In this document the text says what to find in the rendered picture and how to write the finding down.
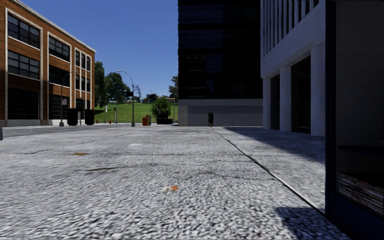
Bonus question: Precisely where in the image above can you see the dark glass tower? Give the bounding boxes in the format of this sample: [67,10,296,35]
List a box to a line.
[177,0,264,127]

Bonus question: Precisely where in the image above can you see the blue booth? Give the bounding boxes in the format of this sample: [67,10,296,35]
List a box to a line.
[324,0,384,240]

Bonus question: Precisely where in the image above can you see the trees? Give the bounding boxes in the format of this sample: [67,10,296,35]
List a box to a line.
[94,61,142,109]

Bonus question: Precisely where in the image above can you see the tree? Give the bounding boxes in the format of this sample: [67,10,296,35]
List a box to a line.
[150,96,172,120]

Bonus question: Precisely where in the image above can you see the dark box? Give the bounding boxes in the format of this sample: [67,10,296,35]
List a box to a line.
[156,113,174,125]

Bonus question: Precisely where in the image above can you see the pale concrete building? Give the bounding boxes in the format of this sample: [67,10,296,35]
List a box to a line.
[260,0,327,137]

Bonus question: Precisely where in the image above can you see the red brick building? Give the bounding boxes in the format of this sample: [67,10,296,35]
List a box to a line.
[0,0,97,127]

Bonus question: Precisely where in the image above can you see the dark bin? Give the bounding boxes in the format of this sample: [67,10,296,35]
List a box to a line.
[84,109,95,126]
[66,108,79,127]

